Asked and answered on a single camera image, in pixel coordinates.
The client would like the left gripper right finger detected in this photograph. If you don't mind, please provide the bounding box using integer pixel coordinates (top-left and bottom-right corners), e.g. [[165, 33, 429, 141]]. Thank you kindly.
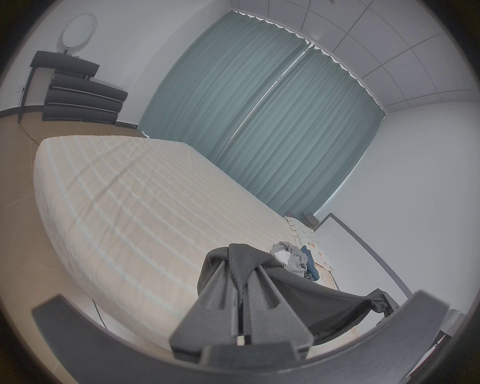
[[241, 268, 315, 357]]

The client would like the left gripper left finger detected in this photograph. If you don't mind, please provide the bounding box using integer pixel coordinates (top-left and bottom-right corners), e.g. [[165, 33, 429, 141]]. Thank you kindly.
[[169, 258, 241, 355]]

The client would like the black T-shirt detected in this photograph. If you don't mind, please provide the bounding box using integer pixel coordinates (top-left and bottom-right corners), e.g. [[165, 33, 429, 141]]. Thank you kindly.
[[197, 243, 394, 346]]

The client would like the pile of clothes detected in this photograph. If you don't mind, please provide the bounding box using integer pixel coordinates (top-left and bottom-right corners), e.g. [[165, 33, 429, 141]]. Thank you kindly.
[[271, 242, 320, 282]]

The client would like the bed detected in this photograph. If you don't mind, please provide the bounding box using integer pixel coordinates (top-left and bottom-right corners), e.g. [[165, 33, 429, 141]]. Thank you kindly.
[[34, 135, 413, 353]]

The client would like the white printed pillow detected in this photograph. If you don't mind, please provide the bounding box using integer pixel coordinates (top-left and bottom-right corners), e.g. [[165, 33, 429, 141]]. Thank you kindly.
[[287, 217, 334, 271]]

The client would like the grey bedside table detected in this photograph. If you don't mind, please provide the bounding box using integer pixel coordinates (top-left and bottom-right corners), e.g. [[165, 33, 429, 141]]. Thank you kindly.
[[285, 211, 319, 227]]

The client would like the blue-green curtain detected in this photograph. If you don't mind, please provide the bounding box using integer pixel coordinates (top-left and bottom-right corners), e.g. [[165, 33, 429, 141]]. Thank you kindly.
[[138, 10, 313, 169], [214, 43, 387, 218]]

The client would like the black chest of drawers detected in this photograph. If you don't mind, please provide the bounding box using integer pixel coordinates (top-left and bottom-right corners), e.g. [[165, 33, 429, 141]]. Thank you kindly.
[[42, 73, 129, 125]]

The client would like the black dressing table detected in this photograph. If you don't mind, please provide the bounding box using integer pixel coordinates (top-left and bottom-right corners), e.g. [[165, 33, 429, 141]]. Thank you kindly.
[[18, 50, 101, 124]]

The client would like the round white framed mirror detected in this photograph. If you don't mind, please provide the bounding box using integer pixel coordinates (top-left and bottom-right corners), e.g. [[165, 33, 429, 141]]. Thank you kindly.
[[56, 13, 97, 58]]

